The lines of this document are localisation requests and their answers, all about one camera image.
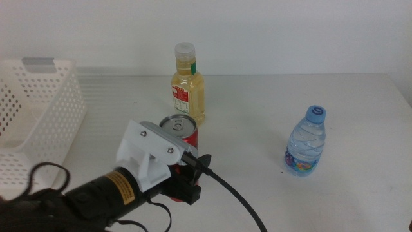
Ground yellow tea bottle red label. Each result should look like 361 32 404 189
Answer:
170 41 206 126

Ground red soda can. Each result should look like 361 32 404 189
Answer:
159 113 200 203

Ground thick black left camera cable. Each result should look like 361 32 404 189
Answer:
182 150 268 232

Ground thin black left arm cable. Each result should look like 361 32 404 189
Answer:
28 162 173 232

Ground small water bottle blue cap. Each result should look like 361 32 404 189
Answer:
283 104 327 177

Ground white perforated plastic basket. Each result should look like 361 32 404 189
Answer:
0 57 88 191

